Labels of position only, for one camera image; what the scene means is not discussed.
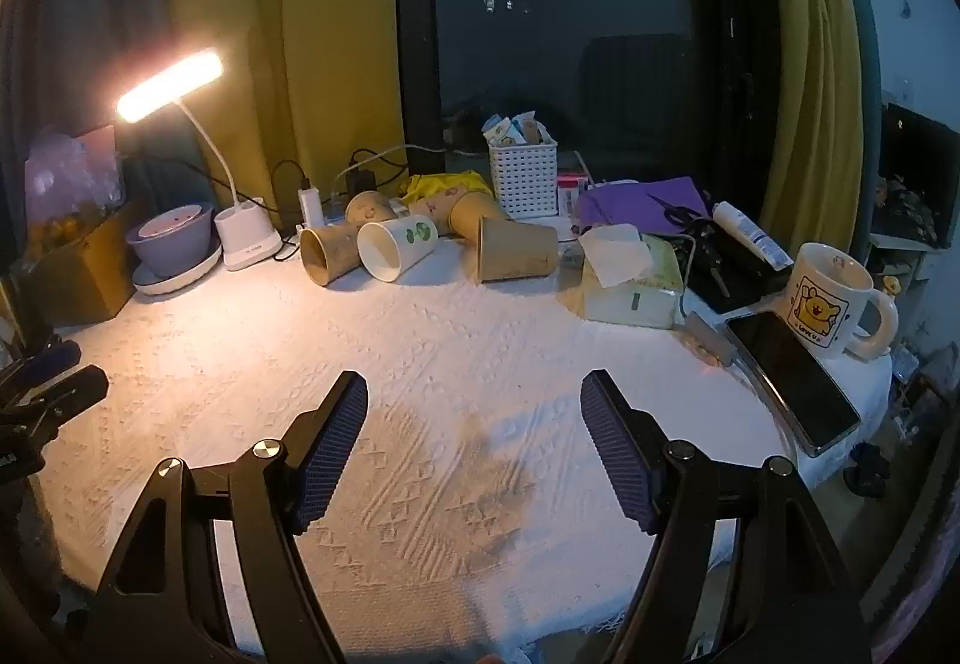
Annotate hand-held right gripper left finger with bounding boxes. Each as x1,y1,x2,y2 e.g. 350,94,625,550
64,370,370,664

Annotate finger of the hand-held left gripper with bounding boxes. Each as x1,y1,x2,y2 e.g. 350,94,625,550
0,364,110,446
0,334,82,389

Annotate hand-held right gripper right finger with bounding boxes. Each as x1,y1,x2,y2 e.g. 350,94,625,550
580,369,875,664

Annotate white paper cup green print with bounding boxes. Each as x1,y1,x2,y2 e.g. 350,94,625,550
356,214,440,283

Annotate brown cardboard box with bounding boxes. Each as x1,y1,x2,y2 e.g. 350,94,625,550
13,199,145,329

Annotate white textured tablecloth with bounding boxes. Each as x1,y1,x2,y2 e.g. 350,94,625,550
34,232,897,661

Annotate white plate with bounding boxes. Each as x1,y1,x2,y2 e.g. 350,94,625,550
133,239,225,297

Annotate tissue pack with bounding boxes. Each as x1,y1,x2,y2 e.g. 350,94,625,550
577,223,686,332

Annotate purple bowl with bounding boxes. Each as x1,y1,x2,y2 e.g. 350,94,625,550
125,202,215,279

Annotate purple plastic bag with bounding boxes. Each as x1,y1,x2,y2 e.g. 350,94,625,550
25,124,125,237

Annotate black smartphone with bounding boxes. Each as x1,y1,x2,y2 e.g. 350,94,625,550
723,309,863,459

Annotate black case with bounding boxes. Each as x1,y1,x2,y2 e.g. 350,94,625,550
685,232,794,317

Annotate white desk lamp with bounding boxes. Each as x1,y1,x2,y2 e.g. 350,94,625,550
115,49,284,273

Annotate black scissors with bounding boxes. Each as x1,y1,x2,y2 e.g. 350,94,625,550
649,193,712,231

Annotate cream mug yellow bear print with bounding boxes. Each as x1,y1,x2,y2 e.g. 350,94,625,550
774,241,899,362

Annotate purple cloth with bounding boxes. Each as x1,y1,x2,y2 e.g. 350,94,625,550
576,177,715,235

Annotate white tube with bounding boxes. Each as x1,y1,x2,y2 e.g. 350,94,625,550
711,199,795,272

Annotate small red white box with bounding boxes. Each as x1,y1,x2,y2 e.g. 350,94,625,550
556,172,595,216

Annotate white plastic basket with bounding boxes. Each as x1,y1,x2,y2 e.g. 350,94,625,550
488,136,560,219

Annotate yellow cloth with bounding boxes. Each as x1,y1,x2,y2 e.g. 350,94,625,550
400,170,494,201

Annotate small packets in basket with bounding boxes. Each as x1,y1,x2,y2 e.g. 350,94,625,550
480,109,552,149

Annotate yellow curtain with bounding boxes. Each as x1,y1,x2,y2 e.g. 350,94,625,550
754,0,882,260
163,0,410,234

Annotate black screen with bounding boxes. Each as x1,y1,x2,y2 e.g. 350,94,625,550
877,103,960,249

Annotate black cable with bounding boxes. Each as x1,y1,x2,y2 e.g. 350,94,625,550
266,148,410,260

